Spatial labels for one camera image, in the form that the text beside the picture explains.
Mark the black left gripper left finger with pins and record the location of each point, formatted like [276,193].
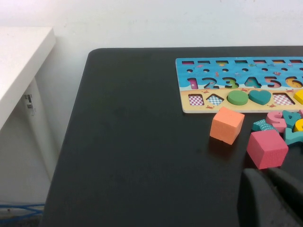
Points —
[255,203]

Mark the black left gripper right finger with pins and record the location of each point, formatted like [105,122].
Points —
[290,188]

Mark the yellow pentagon piece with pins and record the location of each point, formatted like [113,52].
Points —
[299,95]

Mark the teal number five piece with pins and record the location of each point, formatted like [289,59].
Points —
[292,138]

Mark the yellow number two piece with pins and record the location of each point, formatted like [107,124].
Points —
[299,127]

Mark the pink number five piece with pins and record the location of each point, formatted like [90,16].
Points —
[275,119]

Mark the teal number four piece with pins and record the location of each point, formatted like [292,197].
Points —
[292,116]

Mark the teal heart piece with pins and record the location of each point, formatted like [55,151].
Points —
[259,96]

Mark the green circle piece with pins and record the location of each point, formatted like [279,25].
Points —
[237,97]

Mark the blue wooden number puzzle board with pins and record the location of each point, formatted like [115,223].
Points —
[236,73]

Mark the magenta cube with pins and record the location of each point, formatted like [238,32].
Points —
[266,149]

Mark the teal wooden fish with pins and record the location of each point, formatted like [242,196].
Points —
[261,125]

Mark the orange cube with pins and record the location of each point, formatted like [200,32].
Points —
[226,125]

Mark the label sticker on table leg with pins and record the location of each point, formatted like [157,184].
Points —
[30,105]

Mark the white side table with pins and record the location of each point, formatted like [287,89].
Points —
[19,59]

